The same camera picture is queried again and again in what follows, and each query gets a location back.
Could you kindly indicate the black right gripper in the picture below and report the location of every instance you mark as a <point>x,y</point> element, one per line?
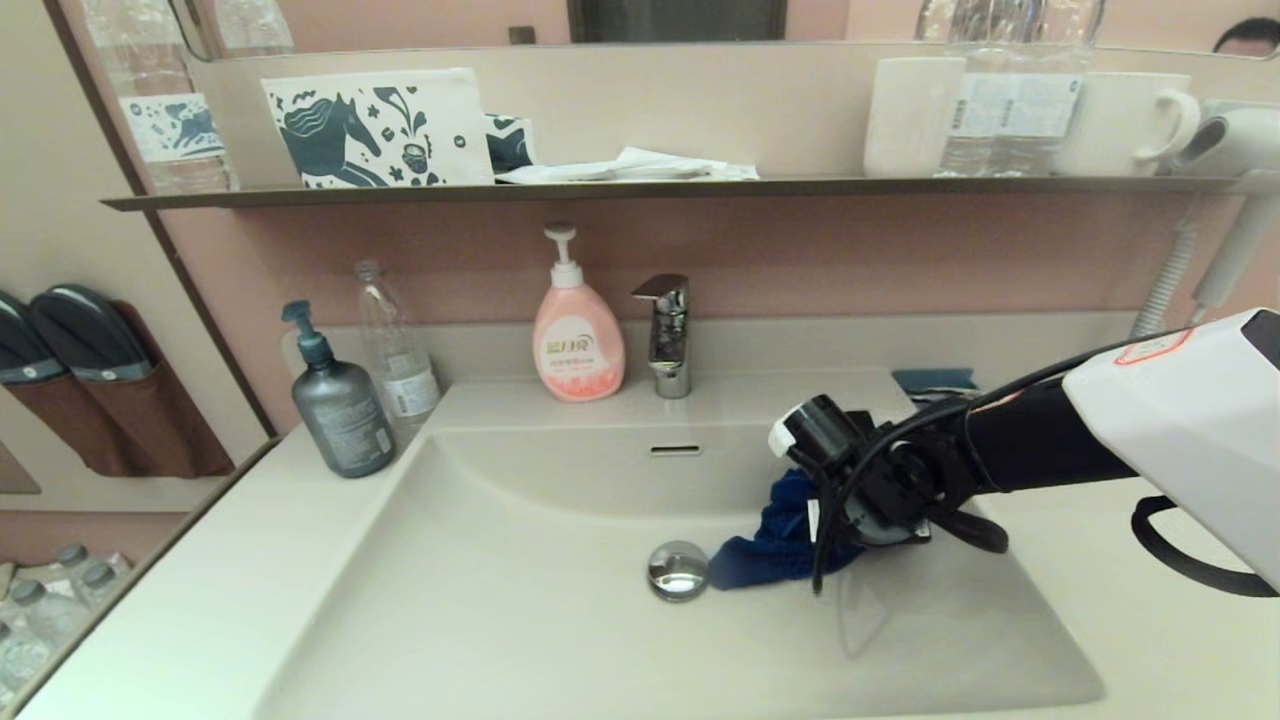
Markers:
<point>890,500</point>

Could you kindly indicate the blue microfibre cloth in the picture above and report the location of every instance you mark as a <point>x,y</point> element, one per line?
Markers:
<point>770,555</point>

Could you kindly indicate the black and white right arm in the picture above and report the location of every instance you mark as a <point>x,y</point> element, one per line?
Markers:
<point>1180,430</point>

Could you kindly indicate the chrome faucet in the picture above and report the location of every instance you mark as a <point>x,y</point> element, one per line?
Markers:
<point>670,345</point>

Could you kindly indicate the white vanity sink basin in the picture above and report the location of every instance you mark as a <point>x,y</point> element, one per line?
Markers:
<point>500,630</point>

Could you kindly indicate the blue rectangular tray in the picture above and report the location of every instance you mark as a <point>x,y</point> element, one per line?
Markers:
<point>930,380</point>

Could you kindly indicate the chrome drain stopper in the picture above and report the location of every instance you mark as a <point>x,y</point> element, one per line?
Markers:
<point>678,571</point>

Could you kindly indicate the pink hand soap pump bottle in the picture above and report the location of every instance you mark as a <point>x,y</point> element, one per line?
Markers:
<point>578,350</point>

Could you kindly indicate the white ribbed cup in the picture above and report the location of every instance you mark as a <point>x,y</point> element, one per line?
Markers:
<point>910,120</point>

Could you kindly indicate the clear labelled water bottle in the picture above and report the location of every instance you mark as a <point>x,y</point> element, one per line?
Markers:
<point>975,110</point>
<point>1045,105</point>

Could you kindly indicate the white plastic amenity packets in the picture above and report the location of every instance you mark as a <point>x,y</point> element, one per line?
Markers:
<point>650,165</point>

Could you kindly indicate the clear empty plastic bottle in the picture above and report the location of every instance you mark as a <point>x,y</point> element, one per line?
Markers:
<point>402,370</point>

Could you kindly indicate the small dark print pouch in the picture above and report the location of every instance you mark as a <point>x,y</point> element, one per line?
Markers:
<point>510,145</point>

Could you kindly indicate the grey pump bottle teal nozzle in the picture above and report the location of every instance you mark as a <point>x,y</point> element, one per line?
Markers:
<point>342,420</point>

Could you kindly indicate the white horse print pouch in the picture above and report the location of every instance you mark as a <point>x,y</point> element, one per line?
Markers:
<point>450,120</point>

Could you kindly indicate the brown fabric slipper pocket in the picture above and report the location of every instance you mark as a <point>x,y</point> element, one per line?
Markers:
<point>58,420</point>
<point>165,428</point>

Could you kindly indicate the capped plastic water bottle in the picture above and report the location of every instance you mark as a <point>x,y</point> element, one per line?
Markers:
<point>97,578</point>
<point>70,556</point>
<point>25,598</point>

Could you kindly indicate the water bottle horse label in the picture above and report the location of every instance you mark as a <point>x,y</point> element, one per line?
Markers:
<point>175,130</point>

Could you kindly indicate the dark grey slipper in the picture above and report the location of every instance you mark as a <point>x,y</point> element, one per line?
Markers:
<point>22,342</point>
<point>90,332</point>

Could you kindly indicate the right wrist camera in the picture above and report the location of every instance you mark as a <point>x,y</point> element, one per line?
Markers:
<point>820,425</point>

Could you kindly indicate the dark metal wall shelf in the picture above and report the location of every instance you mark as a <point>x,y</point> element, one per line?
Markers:
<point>650,190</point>

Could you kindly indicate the white wall hair dryer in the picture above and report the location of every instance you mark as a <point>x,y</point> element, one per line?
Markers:
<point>1245,135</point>

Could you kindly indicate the wall mirror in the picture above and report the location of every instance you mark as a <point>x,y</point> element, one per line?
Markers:
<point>430,20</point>

